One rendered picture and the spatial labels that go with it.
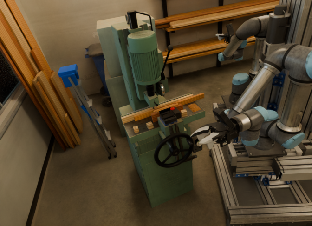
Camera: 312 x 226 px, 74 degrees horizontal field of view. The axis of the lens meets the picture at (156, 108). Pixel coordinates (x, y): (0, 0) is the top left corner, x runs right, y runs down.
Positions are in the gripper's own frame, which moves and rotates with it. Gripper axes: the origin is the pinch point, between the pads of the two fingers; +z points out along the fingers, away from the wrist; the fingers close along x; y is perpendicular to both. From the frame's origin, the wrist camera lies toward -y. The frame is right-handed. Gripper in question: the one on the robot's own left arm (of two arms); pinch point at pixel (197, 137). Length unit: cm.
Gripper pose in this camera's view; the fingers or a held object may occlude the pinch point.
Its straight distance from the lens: 86.6
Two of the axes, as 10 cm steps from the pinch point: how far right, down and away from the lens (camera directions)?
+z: -9.1, 3.3, -2.7
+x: -3.8, -3.6, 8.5
